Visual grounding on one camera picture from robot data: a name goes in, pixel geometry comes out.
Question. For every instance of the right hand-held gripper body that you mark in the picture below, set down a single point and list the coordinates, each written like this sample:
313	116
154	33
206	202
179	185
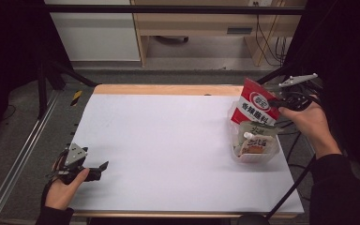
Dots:
296	97

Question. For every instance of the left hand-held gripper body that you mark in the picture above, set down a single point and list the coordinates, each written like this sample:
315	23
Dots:
73	156

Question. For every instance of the red seasoning packet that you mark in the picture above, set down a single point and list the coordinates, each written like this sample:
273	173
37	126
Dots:
258	101

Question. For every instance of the beige green sauce packet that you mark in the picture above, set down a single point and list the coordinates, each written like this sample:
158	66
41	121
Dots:
256	128

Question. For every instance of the clear plastic container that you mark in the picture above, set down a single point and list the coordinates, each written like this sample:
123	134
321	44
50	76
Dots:
253	157

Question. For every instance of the person's right hand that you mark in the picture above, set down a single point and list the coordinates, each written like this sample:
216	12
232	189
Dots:
312	125

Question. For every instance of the person's left hand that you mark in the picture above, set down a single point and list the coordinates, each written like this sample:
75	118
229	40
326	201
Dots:
61	193

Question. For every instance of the yellow black tape strip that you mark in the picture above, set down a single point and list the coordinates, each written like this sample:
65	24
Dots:
76	97

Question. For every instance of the white table sheet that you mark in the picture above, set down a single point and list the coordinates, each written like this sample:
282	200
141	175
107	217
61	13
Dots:
168	140

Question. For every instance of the black curtain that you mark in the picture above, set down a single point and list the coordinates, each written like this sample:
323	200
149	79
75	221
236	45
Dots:
347	47
9	56

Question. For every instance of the light wooden desk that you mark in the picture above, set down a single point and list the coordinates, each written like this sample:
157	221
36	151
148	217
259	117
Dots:
200	23

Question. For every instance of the white cabinet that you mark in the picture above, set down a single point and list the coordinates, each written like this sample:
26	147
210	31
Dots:
97	34

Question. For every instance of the aluminium rail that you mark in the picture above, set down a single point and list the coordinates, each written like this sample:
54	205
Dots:
18	156

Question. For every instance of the black horizontal frame bar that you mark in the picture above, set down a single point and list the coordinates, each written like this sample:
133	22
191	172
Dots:
168	9

